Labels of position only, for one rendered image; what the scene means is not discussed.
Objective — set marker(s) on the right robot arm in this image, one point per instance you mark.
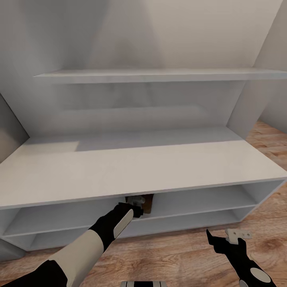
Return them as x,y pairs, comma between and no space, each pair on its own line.
234,247

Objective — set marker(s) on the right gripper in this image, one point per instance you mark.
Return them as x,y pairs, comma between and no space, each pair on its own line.
222,246

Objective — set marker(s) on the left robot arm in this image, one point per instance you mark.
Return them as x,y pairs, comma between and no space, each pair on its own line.
69,266

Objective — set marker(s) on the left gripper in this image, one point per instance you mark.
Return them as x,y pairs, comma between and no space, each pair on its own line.
137,211

